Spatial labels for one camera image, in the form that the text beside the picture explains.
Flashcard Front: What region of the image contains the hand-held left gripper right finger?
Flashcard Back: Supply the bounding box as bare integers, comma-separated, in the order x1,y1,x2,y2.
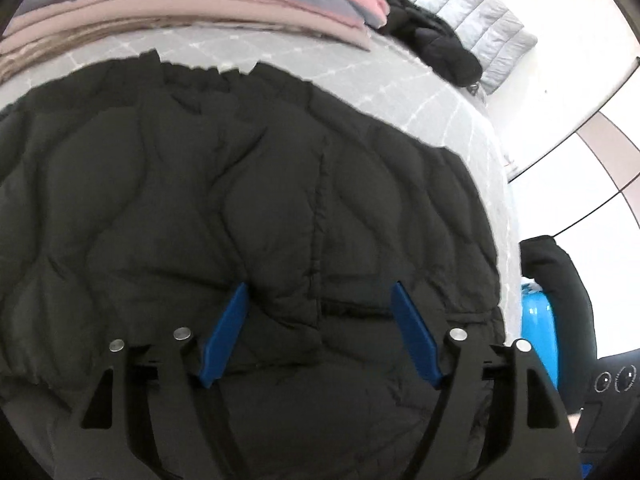
390,281,585,480

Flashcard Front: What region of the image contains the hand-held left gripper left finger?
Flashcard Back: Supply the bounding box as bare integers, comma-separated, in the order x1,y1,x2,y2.
52,282,251,480

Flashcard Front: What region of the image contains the black puffer jacket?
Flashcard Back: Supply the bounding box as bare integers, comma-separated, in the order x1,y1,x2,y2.
0,49,507,480

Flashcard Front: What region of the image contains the person's right forearm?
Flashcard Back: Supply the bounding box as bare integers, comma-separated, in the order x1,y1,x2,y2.
519,235,599,407

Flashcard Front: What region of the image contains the blue plastic object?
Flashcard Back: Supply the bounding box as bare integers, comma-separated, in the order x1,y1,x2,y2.
521,282,560,387

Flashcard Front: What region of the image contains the grey quilted bedspread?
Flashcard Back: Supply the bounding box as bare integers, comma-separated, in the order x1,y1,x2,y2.
0,24,522,356

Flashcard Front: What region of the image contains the black crumpled garment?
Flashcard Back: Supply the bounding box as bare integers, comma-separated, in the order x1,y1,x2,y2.
377,0,484,87

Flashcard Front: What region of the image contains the light grey puffer jacket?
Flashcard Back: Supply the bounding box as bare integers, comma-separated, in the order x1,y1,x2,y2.
404,0,538,96

